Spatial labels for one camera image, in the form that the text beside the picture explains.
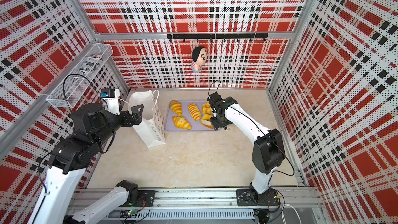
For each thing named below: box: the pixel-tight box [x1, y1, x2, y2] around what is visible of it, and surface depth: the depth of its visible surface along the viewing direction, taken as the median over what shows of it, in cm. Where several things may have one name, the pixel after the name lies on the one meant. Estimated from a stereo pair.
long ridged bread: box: [187, 102, 203, 121], surface depth 106 cm
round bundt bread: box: [201, 102, 213, 115], surface depth 107 cm
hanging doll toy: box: [191, 46, 208, 73], surface depth 94 cm
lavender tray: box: [164, 99, 216, 132], surface depth 103 cm
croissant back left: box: [170, 100, 183, 117], surface depth 108 cm
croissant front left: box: [172, 116, 193, 131], surface depth 100 cm
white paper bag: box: [128, 89, 166, 149], surface depth 86 cm
